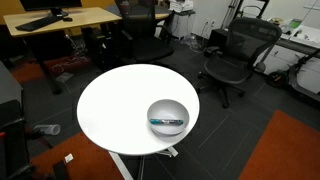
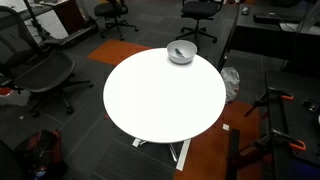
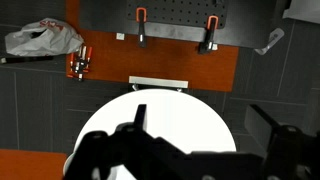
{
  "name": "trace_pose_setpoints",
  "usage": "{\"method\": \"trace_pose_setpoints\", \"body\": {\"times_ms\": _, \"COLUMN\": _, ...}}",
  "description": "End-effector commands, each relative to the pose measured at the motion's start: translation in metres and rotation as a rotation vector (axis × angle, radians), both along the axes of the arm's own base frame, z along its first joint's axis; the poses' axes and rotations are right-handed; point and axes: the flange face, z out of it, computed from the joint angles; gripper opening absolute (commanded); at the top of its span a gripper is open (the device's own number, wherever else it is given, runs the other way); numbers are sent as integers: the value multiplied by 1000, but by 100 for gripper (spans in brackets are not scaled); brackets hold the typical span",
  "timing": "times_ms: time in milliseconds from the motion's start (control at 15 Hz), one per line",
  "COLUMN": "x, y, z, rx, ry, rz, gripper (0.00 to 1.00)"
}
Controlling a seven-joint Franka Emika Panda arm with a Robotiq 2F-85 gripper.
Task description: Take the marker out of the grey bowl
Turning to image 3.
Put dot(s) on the white plastic bag red print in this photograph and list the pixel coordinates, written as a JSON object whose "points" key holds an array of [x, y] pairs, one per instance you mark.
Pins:
{"points": [[50, 38]]}

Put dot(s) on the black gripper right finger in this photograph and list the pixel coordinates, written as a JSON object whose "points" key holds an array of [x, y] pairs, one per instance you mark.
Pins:
{"points": [[286, 150]]}

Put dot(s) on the white sheet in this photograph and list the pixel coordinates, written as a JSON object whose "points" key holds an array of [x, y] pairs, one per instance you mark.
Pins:
{"points": [[303, 10]]}

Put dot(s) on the white metal table base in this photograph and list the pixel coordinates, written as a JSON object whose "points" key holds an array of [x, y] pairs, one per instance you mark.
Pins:
{"points": [[158, 82]]}

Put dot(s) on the small white square tag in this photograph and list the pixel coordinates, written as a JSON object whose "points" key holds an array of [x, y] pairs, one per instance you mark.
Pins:
{"points": [[120, 36]]}

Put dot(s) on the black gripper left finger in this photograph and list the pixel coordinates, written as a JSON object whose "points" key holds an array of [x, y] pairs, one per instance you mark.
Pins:
{"points": [[106, 156]]}

